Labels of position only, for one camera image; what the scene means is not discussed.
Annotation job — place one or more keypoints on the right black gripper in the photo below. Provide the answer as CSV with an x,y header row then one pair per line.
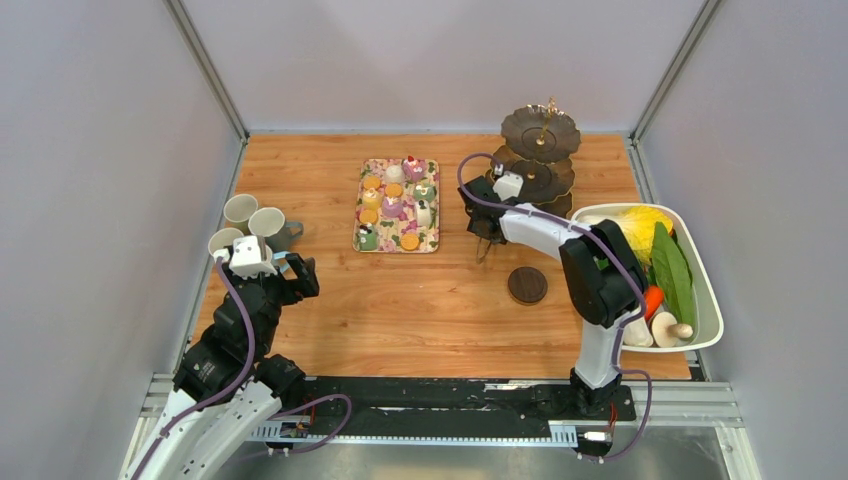
x,y
473,229

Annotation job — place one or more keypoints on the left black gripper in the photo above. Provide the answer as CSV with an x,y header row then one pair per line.
x,y
306,284

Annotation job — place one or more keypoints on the three-tier dark cake stand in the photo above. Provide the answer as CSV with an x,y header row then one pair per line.
x,y
538,142

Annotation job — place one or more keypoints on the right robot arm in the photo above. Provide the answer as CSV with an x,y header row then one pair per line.
x,y
604,280

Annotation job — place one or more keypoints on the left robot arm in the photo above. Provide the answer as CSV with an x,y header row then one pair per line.
x,y
229,382

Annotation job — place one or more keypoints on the green round cake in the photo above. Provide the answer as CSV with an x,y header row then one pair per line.
x,y
425,192

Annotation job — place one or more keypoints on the green cake with panda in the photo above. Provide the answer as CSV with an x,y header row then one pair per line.
x,y
367,239

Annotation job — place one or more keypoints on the round biscuit front right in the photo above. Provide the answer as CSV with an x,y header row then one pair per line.
x,y
409,242

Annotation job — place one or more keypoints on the dark round wooden coaster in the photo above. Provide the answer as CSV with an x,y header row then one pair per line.
x,y
527,285

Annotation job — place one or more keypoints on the floral rectangular tray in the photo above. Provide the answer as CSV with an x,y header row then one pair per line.
x,y
420,218

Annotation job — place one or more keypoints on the cream mug left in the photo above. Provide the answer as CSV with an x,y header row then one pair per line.
x,y
222,239

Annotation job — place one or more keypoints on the cream mug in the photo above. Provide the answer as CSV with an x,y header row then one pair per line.
x,y
222,239
238,210

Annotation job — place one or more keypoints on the cream mug far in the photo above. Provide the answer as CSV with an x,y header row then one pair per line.
x,y
238,210

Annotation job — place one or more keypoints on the purple cake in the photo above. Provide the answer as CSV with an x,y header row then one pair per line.
x,y
392,207

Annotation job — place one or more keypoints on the yellow cupcake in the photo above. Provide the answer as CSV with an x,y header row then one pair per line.
x,y
372,199

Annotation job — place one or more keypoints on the white round cake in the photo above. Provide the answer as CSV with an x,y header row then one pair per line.
x,y
394,174

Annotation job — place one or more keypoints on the napa cabbage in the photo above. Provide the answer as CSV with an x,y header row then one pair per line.
x,y
638,224

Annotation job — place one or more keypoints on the orange carrot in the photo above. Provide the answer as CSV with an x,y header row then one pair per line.
x,y
654,298

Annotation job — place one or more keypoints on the long dark green leaf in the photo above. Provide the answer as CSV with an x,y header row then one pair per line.
x,y
672,275

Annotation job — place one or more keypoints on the white mushroom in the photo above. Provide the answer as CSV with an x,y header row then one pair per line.
x,y
667,332

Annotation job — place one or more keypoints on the white oval vegetable basin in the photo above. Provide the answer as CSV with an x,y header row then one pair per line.
x,y
709,327

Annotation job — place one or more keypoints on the light blue handled mug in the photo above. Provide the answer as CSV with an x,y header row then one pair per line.
x,y
279,263

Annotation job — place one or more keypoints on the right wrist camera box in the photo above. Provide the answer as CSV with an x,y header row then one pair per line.
x,y
508,185

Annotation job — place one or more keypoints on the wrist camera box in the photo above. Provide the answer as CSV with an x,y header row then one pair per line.
x,y
251,257
508,185

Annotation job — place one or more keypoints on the grey handled mug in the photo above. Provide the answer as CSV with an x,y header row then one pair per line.
x,y
271,225

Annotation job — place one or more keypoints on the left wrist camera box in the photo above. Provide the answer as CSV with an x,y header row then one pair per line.
x,y
251,257

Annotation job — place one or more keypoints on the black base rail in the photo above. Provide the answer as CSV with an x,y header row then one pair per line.
x,y
454,408

